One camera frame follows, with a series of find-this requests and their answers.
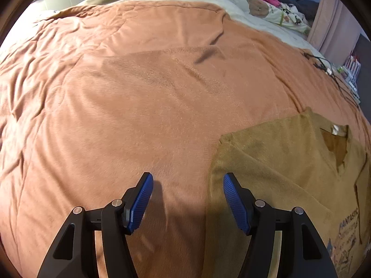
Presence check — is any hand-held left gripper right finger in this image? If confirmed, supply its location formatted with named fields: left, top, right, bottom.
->
left=223, top=173, right=338, bottom=278

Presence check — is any pink curtain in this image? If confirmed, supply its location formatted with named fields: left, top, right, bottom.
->
left=307, top=0, right=363, bottom=61

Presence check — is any thin black cable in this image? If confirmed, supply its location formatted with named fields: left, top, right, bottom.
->
left=303, top=51, right=361, bottom=107

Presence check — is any black white patterned cloth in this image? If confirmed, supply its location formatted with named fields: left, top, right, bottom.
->
left=280, top=4, right=309, bottom=28

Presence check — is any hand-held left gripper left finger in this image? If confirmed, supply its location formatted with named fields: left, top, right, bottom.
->
left=36, top=172, right=154, bottom=278

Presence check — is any dark grey cloth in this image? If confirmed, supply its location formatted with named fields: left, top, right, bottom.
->
left=272, top=0, right=318, bottom=21

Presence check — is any bear print pillow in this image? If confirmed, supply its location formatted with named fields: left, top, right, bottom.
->
left=246, top=0, right=312, bottom=35

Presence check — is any brown printed t-shirt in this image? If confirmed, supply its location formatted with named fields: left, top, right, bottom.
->
left=201, top=107, right=371, bottom=278

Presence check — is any orange-brown blanket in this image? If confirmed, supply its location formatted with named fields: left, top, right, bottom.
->
left=0, top=0, right=368, bottom=278

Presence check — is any red white striped bag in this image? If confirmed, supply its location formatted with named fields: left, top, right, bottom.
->
left=345, top=55, right=361, bottom=76

